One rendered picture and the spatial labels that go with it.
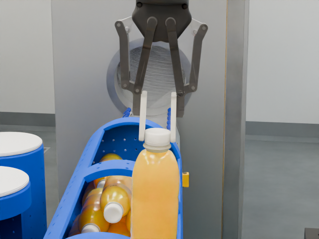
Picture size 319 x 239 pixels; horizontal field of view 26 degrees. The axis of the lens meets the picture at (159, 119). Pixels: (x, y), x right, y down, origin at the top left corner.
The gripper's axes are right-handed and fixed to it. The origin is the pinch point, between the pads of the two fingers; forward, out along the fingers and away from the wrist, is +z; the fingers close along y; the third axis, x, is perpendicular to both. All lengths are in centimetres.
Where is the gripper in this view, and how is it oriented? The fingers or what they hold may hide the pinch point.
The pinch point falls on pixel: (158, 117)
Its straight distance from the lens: 101.0
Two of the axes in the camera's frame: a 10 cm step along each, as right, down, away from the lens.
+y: -10.0, -0.4, 0.2
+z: -0.4, 9.8, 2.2
